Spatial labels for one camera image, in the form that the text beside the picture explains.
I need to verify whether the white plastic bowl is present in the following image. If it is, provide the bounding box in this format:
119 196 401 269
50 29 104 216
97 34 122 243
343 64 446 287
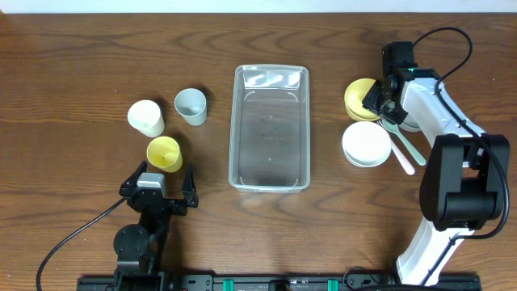
342 121 391 167

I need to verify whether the grey plastic bowl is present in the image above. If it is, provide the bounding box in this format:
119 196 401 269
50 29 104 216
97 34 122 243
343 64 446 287
399 115 421 132

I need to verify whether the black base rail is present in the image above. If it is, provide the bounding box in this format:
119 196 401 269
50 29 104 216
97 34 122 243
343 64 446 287
76 272 482 291

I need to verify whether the white plastic cup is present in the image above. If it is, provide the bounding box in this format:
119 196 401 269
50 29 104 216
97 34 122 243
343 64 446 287
127 99 165 137

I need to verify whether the grey plastic cup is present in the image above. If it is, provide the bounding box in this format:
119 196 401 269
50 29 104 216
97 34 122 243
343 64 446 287
174 88 207 126

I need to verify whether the yellow plastic cup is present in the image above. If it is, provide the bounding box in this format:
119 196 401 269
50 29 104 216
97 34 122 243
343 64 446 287
146 137 183 173

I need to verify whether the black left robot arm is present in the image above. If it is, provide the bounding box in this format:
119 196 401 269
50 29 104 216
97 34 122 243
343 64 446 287
113 162 199 290

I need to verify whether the yellow plastic bowl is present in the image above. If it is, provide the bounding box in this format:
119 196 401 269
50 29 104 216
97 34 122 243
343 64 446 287
344 78 380 122

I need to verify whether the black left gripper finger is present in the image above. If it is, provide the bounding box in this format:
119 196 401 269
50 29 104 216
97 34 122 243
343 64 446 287
181 163 199 202
119 161 147 197

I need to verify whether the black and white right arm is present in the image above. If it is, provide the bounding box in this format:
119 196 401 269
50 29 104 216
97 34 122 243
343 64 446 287
363 67 510 286

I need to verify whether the pink plastic fork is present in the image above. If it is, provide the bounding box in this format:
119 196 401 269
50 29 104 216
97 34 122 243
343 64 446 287
391 141 415 175

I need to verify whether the clear plastic storage container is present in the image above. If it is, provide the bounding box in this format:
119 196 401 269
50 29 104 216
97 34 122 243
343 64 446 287
229 64 310 193

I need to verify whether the mint green plastic spoon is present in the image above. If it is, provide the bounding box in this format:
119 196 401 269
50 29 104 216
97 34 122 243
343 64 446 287
381 119 427 166

